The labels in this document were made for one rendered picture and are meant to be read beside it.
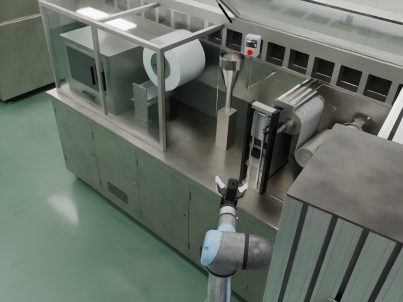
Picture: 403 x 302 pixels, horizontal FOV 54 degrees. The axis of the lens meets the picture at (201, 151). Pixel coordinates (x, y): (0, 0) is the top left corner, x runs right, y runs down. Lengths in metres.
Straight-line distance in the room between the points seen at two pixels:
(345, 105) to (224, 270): 1.31
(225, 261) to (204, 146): 1.42
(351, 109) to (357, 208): 1.71
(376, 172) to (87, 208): 3.02
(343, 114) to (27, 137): 3.27
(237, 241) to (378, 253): 0.72
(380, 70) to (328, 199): 1.60
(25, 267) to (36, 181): 0.97
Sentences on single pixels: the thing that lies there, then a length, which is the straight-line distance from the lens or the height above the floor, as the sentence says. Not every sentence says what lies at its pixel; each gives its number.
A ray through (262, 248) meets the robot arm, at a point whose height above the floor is 1.45.
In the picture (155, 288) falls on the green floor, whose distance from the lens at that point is 2.95.
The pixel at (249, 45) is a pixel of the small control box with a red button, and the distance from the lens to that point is 2.11.
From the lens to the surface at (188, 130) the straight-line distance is 2.69.
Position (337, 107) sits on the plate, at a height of 1.34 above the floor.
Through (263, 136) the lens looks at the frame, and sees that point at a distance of 2.08.
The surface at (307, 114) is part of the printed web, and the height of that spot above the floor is 1.38.
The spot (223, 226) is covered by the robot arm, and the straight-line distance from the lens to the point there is 1.62.
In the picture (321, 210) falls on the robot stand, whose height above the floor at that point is 2.03.
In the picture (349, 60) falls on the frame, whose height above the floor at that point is 1.61.
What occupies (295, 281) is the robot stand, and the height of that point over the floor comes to 1.85.
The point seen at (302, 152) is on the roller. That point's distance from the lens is 2.16.
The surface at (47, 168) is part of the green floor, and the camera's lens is 4.05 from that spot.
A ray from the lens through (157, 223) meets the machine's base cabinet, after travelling 3.01.
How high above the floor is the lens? 2.44
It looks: 37 degrees down
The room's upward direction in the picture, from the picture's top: 2 degrees clockwise
